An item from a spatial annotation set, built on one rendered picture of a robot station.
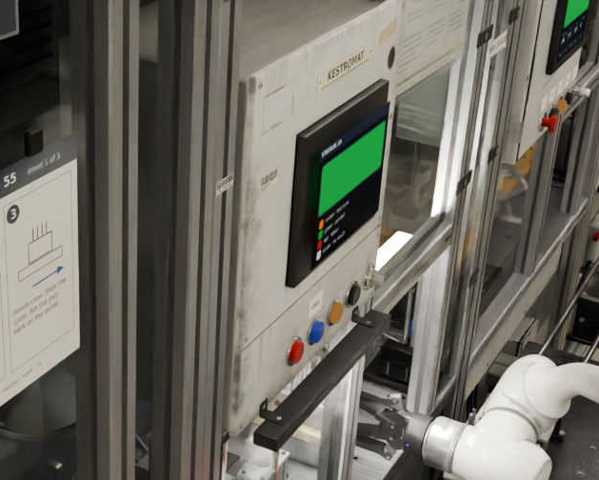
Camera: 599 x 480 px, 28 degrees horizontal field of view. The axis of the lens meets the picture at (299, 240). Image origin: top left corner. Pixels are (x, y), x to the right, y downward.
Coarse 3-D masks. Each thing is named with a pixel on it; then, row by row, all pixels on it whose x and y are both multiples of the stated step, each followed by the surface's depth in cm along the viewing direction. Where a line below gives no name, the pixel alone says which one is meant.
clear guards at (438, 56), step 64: (448, 0) 177; (512, 0) 209; (448, 64) 185; (448, 128) 194; (448, 192) 204; (384, 256) 181; (448, 320) 226; (448, 384) 240; (256, 448) 154; (320, 448) 178
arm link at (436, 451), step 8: (440, 416) 208; (432, 424) 206; (440, 424) 206; (448, 424) 206; (456, 424) 206; (464, 424) 207; (432, 432) 205; (440, 432) 205; (448, 432) 204; (456, 432) 204; (424, 440) 206; (432, 440) 204; (440, 440) 204; (448, 440) 204; (456, 440) 203; (424, 448) 205; (432, 448) 204; (440, 448) 204; (448, 448) 203; (424, 456) 206; (432, 456) 205; (440, 456) 204; (448, 456) 203; (432, 464) 206; (440, 464) 205; (448, 464) 204; (448, 472) 206
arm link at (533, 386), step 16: (512, 368) 215; (528, 368) 210; (544, 368) 209; (560, 368) 204; (576, 368) 199; (592, 368) 194; (512, 384) 209; (528, 384) 207; (544, 384) 206; (560, 384) 203; (576, 384) 196; (592, 384) 189; (496, 400) 210; (512, 400) 208; (528, 400) 206; (544, 400) 206; (560, 400) 205; (592, 400) 192; (528, 416) 206; (544, 416) 206; (560, 416) 208
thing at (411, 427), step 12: (396, 420) 210; (408, 420) 208; (420, 420) 208; (432, 420) 209; (384, 432) 212; (396, 432) 211; (408, 432) 207; (420, 432) 206; (396, 444) 212; (408, 444) 207; (420, 444) 206; (420, 456) 208
